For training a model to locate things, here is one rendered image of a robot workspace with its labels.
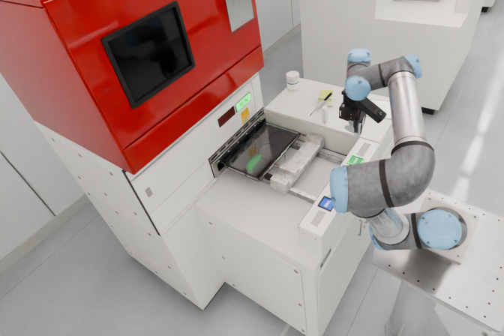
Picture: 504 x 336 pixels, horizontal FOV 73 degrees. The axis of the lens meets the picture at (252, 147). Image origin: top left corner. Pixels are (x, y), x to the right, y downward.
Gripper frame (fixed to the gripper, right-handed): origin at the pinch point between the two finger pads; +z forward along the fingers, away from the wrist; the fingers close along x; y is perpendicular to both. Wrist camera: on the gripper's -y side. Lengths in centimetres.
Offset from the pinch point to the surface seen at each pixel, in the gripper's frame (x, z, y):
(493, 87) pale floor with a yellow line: -241, 111, -36
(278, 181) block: 21.4, 19.8, 26.3
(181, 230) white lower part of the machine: 56, 36, 59
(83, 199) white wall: 53, 104, 206
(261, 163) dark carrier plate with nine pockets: 14.6, 20.7, 40.4
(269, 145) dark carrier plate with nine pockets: 2.7, 20.7, 43.7
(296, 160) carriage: 3.7, 22.7, 27.8
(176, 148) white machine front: 43, -4, 59
